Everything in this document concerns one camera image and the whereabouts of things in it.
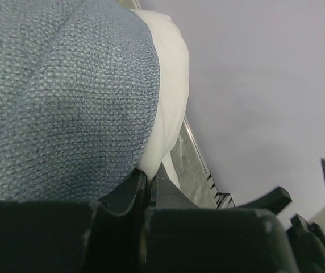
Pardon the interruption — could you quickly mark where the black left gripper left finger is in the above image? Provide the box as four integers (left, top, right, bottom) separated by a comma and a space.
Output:
0, 171, 147, 272

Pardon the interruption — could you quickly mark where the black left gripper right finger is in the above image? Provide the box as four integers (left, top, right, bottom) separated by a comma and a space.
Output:
145, 167, 298, 272

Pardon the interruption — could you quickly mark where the grey striped pillowcase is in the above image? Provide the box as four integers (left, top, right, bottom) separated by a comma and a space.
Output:
0, 1, 160, 200

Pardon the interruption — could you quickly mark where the white pillow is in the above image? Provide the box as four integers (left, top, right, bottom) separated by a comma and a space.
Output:
134, 10, 189, 188

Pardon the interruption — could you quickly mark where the aluminium right side rail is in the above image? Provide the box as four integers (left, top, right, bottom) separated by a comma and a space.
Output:
183, 115, 235, 209

